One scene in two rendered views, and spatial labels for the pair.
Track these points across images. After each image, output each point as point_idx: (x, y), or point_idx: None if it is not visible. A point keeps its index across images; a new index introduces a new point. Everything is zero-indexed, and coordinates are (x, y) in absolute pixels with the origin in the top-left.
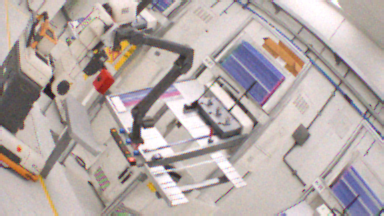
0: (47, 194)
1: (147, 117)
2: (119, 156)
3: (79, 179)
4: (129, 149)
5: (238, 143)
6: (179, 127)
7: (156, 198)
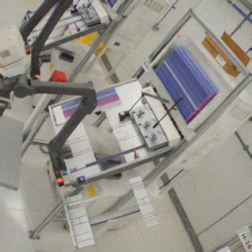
0: None
1: (65, 149)
2: None
3: (37, 172)
4: None
5: (166, 155)
6: None
7: (93, 203)
